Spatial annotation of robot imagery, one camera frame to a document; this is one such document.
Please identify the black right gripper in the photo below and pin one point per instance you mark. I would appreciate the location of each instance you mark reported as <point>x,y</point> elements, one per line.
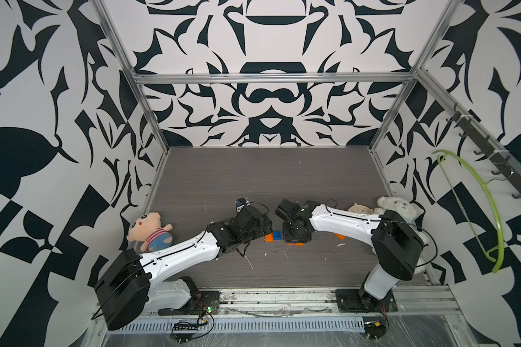
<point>302,238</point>

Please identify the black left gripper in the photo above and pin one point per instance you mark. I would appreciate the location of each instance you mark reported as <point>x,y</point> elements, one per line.
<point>261,230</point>

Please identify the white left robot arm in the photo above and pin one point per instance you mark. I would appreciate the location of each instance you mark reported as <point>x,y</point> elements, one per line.
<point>135,283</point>

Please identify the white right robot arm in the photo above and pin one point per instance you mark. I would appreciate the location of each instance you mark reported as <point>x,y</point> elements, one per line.
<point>397,245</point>

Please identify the pink pig plush toy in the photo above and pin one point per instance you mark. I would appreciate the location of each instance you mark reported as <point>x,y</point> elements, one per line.
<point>148,230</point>

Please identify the white teddy bear plush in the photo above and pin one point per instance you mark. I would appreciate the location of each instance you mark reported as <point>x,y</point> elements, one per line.
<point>408,212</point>

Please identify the green plastic hoop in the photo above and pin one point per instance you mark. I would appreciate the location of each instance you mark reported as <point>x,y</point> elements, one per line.
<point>476,205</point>

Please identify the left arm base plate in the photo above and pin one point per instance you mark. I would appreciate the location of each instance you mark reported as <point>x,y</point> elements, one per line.
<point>198,303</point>

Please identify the aluminium cage frame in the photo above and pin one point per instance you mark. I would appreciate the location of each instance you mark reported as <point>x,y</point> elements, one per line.
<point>379,74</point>

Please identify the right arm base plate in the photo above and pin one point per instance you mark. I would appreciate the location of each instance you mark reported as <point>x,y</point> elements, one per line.
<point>358,301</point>

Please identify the white cable duct strip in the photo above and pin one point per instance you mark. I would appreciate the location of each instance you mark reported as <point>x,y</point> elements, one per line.
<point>254,325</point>

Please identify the black wall hook rack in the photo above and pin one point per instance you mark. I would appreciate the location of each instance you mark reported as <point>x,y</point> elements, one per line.
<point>508,168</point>

